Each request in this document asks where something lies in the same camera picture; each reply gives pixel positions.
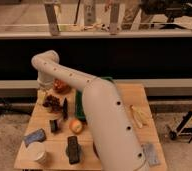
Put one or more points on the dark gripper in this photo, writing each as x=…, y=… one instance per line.
x=41, y=96

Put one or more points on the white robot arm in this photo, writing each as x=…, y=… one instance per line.
x=115, y=140

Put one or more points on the small metal cup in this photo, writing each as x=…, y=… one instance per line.
x=53, y=112

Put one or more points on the white paper cup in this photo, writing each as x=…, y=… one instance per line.
x=36, y=152

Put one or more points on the red bowl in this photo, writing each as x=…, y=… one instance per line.
x=60, y=86

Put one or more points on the green plastic bin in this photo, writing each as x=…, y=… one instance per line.
x=79, y=106

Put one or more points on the orange apple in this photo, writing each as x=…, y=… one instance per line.
x=76, y=126

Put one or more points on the black stapler block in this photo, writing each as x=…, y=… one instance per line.
x=73, y=150

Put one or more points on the purple bowl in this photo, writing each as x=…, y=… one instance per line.
x=95, y=151

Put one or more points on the yellow banana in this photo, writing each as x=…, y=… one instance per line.
x=139, y=116

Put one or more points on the yellow black cart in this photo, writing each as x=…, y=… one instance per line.
x=182, y=129

